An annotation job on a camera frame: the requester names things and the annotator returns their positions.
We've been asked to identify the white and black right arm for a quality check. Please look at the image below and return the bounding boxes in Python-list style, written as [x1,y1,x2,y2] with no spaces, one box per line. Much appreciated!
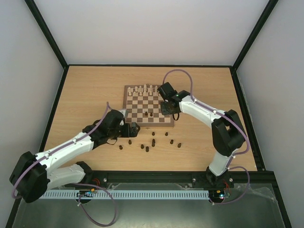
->
[158,88,246,186]

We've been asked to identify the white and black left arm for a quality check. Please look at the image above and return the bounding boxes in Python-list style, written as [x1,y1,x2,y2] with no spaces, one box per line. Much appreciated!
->
[9,109,140,203]

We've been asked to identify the wooden folding chess board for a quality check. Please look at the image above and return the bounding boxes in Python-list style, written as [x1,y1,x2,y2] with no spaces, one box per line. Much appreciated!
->
[123,84,174,127]

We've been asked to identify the left electronics board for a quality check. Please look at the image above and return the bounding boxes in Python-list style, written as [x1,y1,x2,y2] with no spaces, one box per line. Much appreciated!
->
[76,189,98,198]

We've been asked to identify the electronics board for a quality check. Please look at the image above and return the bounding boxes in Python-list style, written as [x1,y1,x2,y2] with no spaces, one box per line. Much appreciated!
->
[210,189,232,199]
[76,189,98,198]

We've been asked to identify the right electronics board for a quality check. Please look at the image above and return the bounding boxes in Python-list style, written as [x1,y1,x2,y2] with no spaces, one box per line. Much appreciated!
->
[210,189,232,199]

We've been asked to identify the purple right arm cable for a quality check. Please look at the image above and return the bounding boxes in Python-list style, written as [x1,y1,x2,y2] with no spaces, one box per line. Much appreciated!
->
[163,69,250,205]

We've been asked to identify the light blue slotted cable duct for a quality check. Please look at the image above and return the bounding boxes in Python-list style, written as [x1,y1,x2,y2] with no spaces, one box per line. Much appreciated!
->
[40,190,209,200]

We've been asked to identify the black aluminium frame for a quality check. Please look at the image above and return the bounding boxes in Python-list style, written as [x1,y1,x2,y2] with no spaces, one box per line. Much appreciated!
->
[4,0,293,228]

